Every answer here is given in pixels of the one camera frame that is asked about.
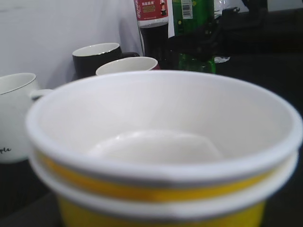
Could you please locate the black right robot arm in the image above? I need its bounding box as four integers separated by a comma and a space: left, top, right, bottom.
167, 0, 303, 61

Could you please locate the black ceramic mug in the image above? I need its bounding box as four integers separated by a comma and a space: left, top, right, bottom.
72, 43, 139, 79

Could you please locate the yellow paper cup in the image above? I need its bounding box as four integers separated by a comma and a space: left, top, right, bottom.
26, 70, 303, 227

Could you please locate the white ceramic mug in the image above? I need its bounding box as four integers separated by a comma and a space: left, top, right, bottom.
0, 73, 51, 164

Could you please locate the cola bottle red label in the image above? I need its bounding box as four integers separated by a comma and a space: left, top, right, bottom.
134, 0, 174, 70

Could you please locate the green soda bottle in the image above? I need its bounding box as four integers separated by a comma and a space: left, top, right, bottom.
170, 0, 215, 73

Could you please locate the red ceramic mug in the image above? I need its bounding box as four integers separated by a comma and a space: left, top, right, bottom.
96, 57, 160, 76

